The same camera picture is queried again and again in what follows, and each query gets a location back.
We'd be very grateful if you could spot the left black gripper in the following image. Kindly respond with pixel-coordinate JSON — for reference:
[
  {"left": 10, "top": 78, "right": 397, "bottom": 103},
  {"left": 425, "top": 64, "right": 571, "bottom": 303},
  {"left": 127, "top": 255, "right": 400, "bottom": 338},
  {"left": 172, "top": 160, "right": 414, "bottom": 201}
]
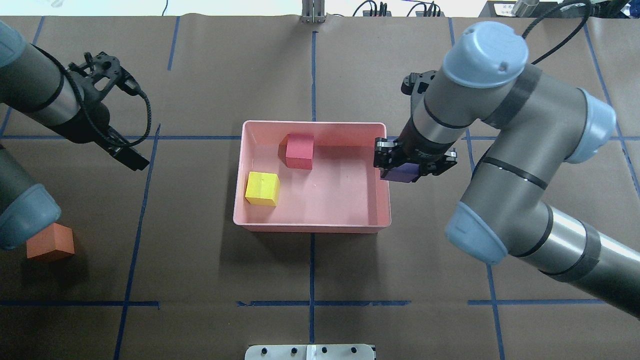
[{"left": 62, "top": 70, "right": 150, "bottom": 171}]

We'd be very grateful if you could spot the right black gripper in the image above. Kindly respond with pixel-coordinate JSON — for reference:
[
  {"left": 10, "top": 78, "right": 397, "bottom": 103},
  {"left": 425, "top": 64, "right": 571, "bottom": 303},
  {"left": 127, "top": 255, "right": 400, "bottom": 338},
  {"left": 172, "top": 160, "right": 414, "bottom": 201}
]
[{"left": 374, "top": 117, "right": 458, "bottom": 177}]

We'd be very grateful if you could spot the purple foam block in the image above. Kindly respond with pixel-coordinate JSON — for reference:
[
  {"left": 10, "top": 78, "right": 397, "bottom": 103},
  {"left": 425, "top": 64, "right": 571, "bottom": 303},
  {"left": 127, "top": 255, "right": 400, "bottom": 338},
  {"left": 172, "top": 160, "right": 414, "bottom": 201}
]
[{"left": 380, "top": 162, "right": 421, "bottom": 183}]

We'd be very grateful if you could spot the orange foam block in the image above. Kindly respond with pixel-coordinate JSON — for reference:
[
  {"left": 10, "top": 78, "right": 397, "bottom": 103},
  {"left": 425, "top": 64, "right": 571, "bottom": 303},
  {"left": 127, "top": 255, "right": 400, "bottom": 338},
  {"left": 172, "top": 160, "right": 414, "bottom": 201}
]
[{"left": 26, "top": 223, "right": 75, "bottom": 264}]

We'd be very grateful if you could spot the red foam block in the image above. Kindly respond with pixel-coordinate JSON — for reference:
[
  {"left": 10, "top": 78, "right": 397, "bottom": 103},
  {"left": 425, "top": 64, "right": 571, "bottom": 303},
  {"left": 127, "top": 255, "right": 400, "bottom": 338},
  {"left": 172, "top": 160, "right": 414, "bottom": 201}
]
[{"left": 278, "top": 133, "right": 314, "bottom": 171}]

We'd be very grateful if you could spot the yellow foam block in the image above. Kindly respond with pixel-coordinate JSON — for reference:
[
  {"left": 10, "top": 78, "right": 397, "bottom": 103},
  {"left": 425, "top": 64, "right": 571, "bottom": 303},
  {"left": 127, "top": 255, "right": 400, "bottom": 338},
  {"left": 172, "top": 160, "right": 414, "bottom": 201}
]
[{"left": 244, "top": 171, "right": 281, "bottom": 207}]

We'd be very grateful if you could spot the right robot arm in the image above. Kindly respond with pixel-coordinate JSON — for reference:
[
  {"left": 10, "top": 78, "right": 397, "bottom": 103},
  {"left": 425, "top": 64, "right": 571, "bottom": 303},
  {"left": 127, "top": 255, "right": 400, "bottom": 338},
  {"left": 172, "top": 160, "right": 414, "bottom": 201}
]
[{"left": 374, "top": 21, "right": 640, "bottom": 318}]

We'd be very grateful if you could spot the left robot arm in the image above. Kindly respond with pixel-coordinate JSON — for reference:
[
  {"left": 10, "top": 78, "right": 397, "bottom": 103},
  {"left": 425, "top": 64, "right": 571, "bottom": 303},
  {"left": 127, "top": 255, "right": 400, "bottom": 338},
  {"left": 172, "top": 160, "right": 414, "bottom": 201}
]
[{"left": 0, "top": 22, "right": 153, "bottom": 250}]

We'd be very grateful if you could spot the pink plastic bin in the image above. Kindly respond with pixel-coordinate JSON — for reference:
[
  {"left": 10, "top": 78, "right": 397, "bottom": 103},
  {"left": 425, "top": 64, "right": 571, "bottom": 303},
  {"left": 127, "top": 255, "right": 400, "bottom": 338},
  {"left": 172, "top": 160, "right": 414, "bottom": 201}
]
[{"left": 233, "top": 120, "right": 392, "bottom": 234}]

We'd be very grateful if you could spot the white mounting pillar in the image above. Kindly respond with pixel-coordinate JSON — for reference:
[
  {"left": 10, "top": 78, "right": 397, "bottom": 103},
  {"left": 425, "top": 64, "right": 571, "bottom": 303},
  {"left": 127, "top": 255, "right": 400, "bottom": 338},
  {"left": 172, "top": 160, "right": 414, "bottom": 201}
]
[{"left": 244, "top": 343, "right": 377, "bottom": 360}]

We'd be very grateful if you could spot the aluminium frame post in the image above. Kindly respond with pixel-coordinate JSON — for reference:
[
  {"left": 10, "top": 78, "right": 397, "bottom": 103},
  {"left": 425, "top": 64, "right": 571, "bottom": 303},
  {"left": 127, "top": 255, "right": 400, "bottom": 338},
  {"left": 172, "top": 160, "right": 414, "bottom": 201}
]
[{"left": 301, "top": 0, "right": 327, "bottom": 24}]

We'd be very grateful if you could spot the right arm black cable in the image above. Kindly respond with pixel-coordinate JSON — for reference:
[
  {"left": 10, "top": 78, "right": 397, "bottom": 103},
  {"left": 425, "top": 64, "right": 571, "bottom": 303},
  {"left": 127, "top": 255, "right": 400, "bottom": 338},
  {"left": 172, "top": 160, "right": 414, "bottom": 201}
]
[{"left": 520, "top": 0, "right": 596, "bottom": 66}]

